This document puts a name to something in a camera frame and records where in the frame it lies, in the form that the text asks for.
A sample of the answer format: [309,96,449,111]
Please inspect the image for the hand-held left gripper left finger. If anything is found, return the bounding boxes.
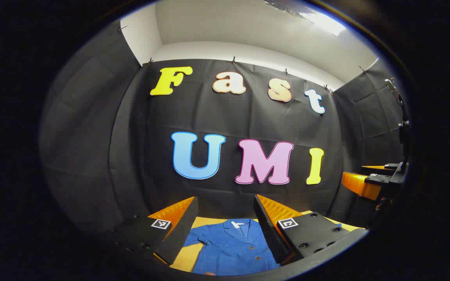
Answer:
[114,196,199,265]

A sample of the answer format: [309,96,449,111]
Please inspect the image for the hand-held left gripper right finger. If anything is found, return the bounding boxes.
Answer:
[253,194,366,266]

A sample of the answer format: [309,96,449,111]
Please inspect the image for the blue button shirt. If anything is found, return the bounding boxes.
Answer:
[182,218,343,276]

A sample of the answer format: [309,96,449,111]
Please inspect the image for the ceiling light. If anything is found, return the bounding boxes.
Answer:
[264,0,346,36]

